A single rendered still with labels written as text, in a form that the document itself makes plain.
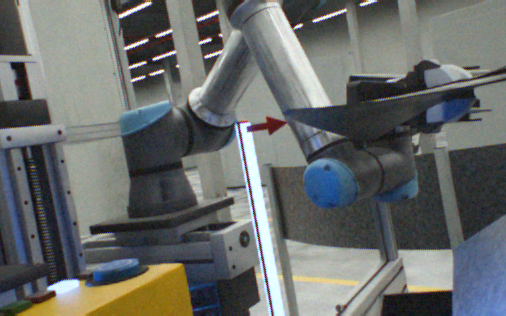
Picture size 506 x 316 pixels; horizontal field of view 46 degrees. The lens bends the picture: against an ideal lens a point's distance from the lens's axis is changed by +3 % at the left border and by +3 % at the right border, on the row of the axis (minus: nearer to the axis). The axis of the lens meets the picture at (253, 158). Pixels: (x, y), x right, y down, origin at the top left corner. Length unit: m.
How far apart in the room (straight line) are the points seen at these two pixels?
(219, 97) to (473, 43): 6.01
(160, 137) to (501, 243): 0.77
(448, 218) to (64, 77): 1.66
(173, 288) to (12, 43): 0.72
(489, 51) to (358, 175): 6.22
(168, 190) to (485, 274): 0.73
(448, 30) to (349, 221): 4.77
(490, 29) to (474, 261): 6.43
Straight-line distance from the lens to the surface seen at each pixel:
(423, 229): 2.55
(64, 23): 2.64
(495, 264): 0.63
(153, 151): 1.21
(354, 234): 2.71
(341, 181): 0.84
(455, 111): 0.72
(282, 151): 10.75
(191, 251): 1.16
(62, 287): 0.53
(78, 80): 2.61
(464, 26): 7.15
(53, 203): 1.16
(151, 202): 1.20
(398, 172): 0.95
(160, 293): 0.51
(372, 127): 0.75
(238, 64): 1.17
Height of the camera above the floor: 1.18
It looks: 3 degrees down
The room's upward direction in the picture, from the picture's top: 10 degrees counter-clockwise
